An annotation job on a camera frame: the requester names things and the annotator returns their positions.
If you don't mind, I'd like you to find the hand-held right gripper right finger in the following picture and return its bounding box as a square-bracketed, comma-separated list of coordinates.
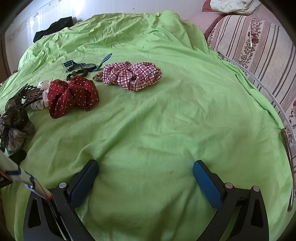
[193, 160, 274, 241]

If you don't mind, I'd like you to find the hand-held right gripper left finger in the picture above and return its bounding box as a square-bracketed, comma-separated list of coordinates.
[23, 159, 100, 241]

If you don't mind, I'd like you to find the dark sheer dotted scrunchie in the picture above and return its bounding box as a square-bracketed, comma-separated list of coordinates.
[0, 105, 36, 156]

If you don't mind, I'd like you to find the dark hair claw clip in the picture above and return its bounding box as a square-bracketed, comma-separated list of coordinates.
[6, 83, 44, 109]

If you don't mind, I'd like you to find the white dotted scrunchie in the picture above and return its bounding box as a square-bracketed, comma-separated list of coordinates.
[31, 79, 52, 110]

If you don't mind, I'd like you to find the red polka dot scrunchie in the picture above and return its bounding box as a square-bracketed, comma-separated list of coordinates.
[47, 75, 100, 119]

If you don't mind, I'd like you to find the pink plaid scrunchie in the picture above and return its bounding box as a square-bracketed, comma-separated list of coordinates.
[102, 61, 162, 92]

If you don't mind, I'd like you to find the patterned sleeve arm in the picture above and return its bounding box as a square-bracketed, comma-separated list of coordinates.
[0, 148, 54, 201]

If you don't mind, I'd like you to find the green bed sheet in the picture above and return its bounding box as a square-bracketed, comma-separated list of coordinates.
[0, 10, 294, 241]

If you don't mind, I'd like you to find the black cloth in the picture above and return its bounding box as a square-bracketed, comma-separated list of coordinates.
[33, 17, 73, 43]

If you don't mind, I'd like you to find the white plastic stick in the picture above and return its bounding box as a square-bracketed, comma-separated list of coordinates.
[249, 17, 255, 49]

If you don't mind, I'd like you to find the white floral cloth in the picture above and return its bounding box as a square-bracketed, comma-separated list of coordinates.
[209, 0, 257, 13]

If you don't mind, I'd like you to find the black bead bracelet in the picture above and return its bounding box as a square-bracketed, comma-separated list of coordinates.
[66, 70, 89, 81]

